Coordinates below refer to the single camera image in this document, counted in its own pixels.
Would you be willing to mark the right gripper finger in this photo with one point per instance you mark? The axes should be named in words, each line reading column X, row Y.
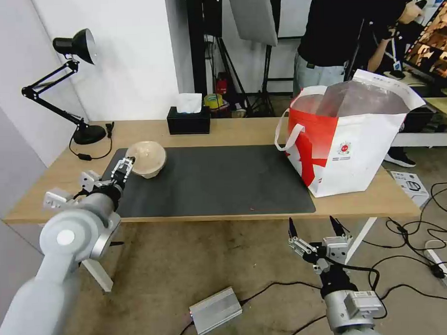
column 340, row 229
column 302, row 245

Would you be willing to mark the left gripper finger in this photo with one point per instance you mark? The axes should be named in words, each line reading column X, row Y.
column 128, row 168
column 119, row 165

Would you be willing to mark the beige paper bowl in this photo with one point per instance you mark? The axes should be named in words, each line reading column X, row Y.
column 150, row 159

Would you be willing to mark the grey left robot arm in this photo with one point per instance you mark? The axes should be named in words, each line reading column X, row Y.
column 65, row 253

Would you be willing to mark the white red takeout bag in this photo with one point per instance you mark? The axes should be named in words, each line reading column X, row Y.
column 355, row 152

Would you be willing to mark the white table leg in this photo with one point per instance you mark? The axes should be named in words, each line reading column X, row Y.
column 361, row 236
column 98, row 270

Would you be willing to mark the black desk lamp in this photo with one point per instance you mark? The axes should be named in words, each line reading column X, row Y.
column 87, row 134

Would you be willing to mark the black tissue box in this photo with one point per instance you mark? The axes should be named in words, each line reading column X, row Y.
column 189, row 123

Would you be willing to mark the black desk mat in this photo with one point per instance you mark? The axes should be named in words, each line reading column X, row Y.
column 209, row 182

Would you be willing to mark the white printed carton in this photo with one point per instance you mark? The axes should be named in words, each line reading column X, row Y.
column 411, row 186

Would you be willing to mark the white tissue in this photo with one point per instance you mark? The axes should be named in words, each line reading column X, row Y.
column 188, row 102

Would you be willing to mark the person's foot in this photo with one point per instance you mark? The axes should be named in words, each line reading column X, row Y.
column 401, row 157

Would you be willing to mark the white power strip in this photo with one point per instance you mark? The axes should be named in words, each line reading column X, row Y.
column 441, row 266

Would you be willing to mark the yellow green tape roll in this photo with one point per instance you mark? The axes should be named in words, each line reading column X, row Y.
column 214, row 101

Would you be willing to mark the silver metal power box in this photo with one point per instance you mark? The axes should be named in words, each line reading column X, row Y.
column 215, row 310

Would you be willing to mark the red fire extinguisher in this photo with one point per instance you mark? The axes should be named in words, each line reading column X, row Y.
column 222, row 84

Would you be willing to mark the white side desk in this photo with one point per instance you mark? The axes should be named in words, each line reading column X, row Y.
column 427, row 138

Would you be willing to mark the black metal stand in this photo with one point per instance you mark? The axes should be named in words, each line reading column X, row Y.
column 197, row 54

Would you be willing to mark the black tripod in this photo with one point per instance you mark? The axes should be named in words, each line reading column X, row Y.
column 242, row 86

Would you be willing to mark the person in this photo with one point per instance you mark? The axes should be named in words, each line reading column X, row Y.
column 388, row 44
column 328, row 32

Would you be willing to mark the grey softbox panel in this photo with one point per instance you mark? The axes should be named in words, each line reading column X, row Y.
column 255, row 16

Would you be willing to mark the computer monitor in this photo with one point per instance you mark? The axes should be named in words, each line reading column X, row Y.
column 435, row 39

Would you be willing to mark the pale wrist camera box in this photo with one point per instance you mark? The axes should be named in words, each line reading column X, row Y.
column 336, row 249

